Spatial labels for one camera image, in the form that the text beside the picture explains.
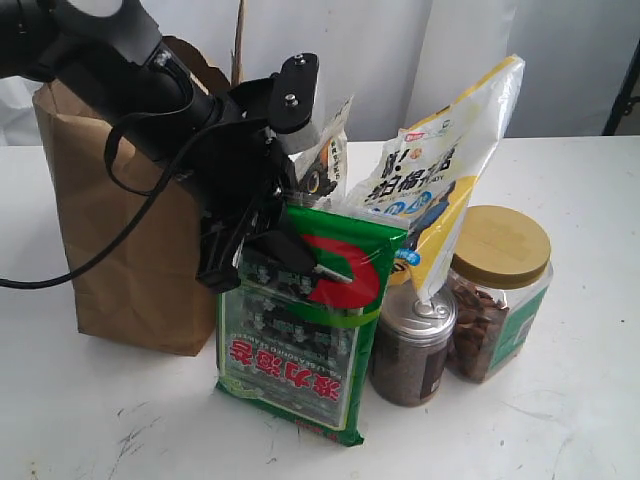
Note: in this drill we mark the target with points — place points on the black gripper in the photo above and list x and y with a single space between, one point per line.
233 166

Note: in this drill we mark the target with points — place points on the green seaweed package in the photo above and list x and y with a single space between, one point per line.
297 345

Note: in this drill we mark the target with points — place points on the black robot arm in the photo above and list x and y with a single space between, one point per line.
112 55

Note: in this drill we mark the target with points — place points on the brown paper bag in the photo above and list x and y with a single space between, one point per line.
145 292

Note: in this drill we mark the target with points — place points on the yellow white snack bag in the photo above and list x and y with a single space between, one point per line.
426 174

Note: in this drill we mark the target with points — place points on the small black white snack packet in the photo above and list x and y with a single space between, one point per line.
321 171

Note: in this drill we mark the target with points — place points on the dark jar with silver lid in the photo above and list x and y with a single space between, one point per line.
411 345

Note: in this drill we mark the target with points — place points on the clear jar with gold lid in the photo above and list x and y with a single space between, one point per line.
500 272

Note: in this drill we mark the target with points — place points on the black metal stand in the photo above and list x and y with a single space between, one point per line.
625 100

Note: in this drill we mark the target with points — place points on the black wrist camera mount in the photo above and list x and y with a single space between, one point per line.
290 113

